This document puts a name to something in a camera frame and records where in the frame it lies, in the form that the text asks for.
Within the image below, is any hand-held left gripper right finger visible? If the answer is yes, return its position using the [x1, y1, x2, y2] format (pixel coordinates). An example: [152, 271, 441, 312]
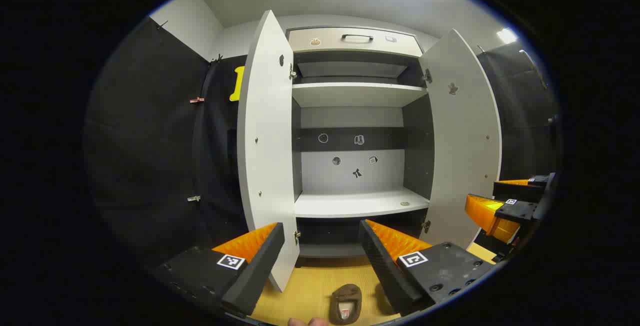
[358, 219, 496, 317]

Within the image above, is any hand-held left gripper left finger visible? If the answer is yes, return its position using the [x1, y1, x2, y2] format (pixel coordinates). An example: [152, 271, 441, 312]
[150, 222, 286, 317]

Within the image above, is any brown fuzzy shoe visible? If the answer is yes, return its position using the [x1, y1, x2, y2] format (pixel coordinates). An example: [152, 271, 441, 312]
[328, 283, 363, 326]

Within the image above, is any white cabinet shelf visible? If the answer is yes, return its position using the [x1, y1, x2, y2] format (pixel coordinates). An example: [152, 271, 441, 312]
[292, 82, 428, 108]
[295, 189, 430, 218]

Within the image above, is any white cabinet drawer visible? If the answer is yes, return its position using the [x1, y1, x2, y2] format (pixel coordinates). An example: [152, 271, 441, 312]
[287, 27, 425, 58]

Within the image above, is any black backdrop cloth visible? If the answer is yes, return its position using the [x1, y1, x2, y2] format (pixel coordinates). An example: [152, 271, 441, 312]
[82, 16, 561, 267]

